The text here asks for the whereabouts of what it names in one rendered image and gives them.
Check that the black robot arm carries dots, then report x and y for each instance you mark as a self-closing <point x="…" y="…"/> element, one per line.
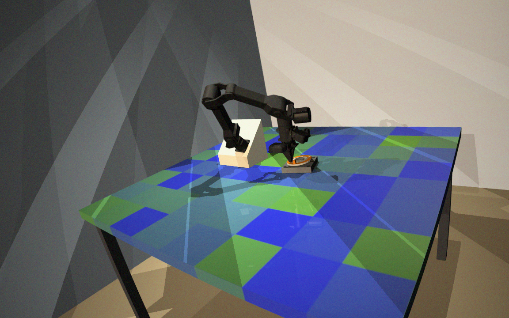
<point x="273" y="105"/>

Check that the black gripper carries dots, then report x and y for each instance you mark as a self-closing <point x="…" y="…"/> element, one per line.
<point x="286" y="146"/>

